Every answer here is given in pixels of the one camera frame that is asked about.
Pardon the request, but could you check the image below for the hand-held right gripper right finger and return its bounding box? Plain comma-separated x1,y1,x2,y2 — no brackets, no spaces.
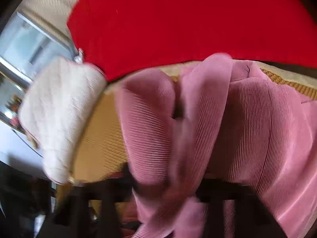
196,180,288,238

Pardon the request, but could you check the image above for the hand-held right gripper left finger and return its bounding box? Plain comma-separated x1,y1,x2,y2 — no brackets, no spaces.
37,166,140,238

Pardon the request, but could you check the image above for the pink ribbed garment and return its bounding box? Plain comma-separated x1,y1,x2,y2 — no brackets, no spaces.
115,53,317,238

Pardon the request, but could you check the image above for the woven straw mat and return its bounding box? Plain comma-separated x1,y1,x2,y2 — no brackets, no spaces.
72,63,317,184

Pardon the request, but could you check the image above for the dark furniture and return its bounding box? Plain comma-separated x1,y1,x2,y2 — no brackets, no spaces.
0,161,57,238

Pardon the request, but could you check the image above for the white quilted blanket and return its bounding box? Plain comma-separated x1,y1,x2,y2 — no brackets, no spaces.
18,56,108,185

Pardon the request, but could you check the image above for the metal framed glass door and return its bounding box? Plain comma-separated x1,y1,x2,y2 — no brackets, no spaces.
0,11,75,129

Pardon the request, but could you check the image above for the red blanket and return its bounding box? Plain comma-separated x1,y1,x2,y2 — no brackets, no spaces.
67,0,317,82

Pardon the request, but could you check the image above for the beige ribbed fabric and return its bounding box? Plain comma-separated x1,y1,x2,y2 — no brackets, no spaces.
18,0,92,49

